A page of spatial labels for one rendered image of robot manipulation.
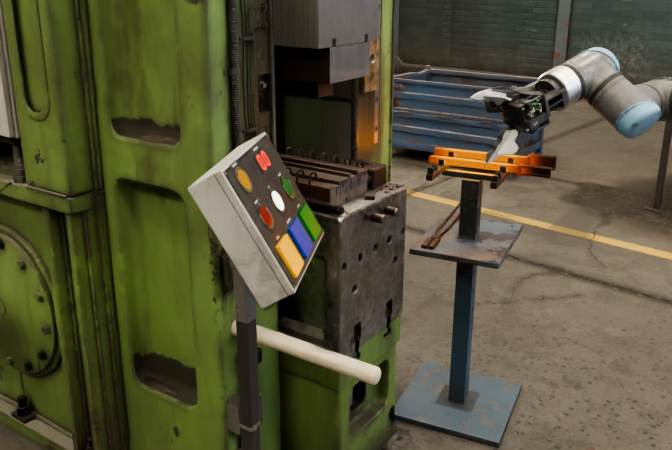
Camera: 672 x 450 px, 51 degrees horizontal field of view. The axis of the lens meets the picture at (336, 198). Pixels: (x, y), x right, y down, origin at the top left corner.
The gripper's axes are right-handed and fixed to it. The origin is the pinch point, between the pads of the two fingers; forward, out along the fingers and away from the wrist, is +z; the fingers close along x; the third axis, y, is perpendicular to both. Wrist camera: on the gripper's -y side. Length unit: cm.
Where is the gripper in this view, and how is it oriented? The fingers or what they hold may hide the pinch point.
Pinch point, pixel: (475, 131)
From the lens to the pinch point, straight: 151.0
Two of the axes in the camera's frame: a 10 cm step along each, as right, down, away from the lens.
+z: -8.1, 4.6, -3.6
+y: 5.0, 2.4, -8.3
